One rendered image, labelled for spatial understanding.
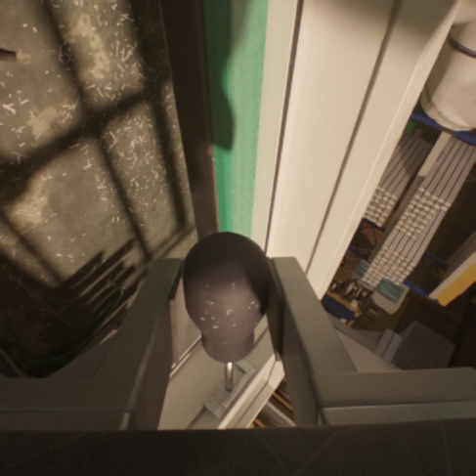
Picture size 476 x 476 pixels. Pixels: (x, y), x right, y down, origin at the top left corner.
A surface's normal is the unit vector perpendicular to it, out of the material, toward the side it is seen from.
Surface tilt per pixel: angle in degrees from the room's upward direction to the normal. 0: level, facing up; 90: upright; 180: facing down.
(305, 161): 90
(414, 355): 90
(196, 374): 90
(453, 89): 101
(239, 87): 0
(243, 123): 0
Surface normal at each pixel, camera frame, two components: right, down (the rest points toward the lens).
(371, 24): -0.62, 0.63
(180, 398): 0.01, -0.58
